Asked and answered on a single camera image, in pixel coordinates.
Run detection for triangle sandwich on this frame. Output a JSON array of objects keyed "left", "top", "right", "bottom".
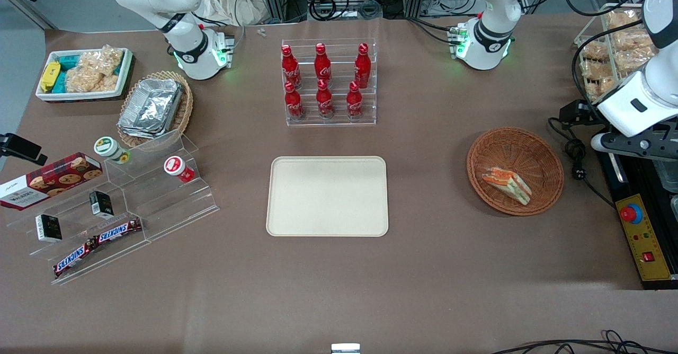
[{"left": 481, "top": 166, "right": 532, "bottom": 206}]

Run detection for brown round wicker basket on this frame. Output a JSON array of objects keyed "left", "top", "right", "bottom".
[{"left": 466, "top": 126, "right": 565, "bottom": 217}]

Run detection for beige rectangular tray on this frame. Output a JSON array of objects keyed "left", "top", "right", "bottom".
[{"left": 265, "top": 155, "right": 390, "bottom": 237}]

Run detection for light wicker oval basket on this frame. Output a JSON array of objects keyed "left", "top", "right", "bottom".
[{"left": 117, "top": 70, "right": 194, "bottom": 148}]

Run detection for clear plastic container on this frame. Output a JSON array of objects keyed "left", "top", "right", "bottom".
[{"left": 653, "top": 158, "right": 678, "bottom": 222}]

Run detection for black control box base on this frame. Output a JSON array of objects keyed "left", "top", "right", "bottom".
[{"left": 595, "top": 122, "right": 678, "bottom": 290}]

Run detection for red emergency stop button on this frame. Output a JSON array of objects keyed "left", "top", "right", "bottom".
[{"left": 620, "top": 203, "right": 644, "bottom": 224}]

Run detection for bag of fried snacks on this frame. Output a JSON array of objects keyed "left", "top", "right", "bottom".
[
  {"left": 581, "top": 40, "right": 611, "bottom": 61},
  {"left": 609, "top": 30, "right": 657, "bottom": 73},
  {"left": 580, "top": 60, "right": 619, "bottom": 102},
  {"left": 605, "top": 8, "right": 645, "bottom": 31}
]

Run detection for yellow control panel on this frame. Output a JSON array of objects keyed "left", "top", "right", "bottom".
[{"left": 614, "top": 194, "right": 673, "bottom": 282}]

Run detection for red cola bottle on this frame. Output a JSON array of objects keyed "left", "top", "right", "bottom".
[
  {"left": 283, "top": 81, "right": 306, "bottom": 121},
  {"left": 346, "top": 81, "right": 364, "bottom": 119},
  {"left": 280, "top": 44, "right": 303, "bottom": 90},
  {"left": 316, "top": 78, "right": 335, "bottom": 120},
  {"left": 314, "top": 42, "right": 333, "bottom": 87},
  {"left": 354, "top": 42, "right": 372, "bottom": 89}
]

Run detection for clear acrylic bottle rack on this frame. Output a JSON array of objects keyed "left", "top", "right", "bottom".
[{"left": 280, "top": 38, "right": 378, "bottom": 127}]

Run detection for crumpled beige cloth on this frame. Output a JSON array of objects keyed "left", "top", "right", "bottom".
[{"left": 197, "top": 0, "right": 272, "bottom": 26}]

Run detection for red lid dessert cup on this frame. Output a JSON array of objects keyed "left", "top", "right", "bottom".
[{"left": 163, "top": 155, "right": 196, "bottom": 184}]

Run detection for clear acrylic stepped shelf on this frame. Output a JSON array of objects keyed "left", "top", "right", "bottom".
[{"left": 5, "top": 129, "right": 221, "bottom": 286}]

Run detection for stack of foil trays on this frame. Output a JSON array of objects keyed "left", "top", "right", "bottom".
[{"left": 117, "top": 78, "right": 184, "bottom": 140}]

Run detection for white rectangular snack bin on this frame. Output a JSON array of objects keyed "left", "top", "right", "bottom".
[{"left": 35, "top": 48, "right": 133, "bottom": 103}]

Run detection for Snickers chocolate bar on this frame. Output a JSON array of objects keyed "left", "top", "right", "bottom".
[
  {"left": 52, "top": 237, "right": 100, "bottom": 278},
  {"left": 95, "top": 217, "right": 144, "bottom": 245}
]

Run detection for green lid dessert cup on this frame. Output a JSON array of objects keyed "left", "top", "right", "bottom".
[{"left": 94, "top": 136, "right": 131, "bottom": 164}]

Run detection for small black white box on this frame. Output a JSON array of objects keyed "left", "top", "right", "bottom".
[
  {"left": 35, "top": 214, "right": 63, "bottom": 244},
  {"left": 88, "top": 190, "right": 114, "bottom": 220}
]

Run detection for clear bag of rice crackers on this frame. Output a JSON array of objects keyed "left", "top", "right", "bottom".
[
  {"left": 66, "top": 68, "right": 119, "bottom": 93},
  {"left": 78, "top": 45, "right": 124, "bottom": 75}
]

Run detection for red cookie box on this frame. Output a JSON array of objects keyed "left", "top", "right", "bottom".
[{"left": 0, "top": 152, "right": 103, "bottom": 211}]

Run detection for yellow snack packet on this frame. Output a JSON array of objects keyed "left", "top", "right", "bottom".
[{"left": 41, "top": 61, "right": 62, "bottom": 93}]

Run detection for black power cable with plug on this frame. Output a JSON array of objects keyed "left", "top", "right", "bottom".
[{"left": 548, "top": 118, "right": 618, "bottom": 210}]

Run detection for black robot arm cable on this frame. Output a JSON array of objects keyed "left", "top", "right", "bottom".
[{"left": 570, "top": 19, "right": 645, "bottom": 112}]

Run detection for wire basket rack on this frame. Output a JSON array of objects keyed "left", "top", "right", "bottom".
[{"left": 574, "top": 3, "right": 662, "bottom": 103}]

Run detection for black cables on table edge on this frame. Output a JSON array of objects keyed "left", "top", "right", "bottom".
[{"left": 492, "top": 330, "right": 678, "bottom": 354}]

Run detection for black base cables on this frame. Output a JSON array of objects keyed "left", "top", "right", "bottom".
[
  {"left": 407, "top": 16, "right": 468, "bottom": 46},
  {"left": 192, "top": 0, "right": 265, "bottom": 54}
]

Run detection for black clamp mount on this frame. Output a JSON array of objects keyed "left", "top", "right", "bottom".
[{"left": 0, "top": 132, "right": 48, "bottom": 166}]

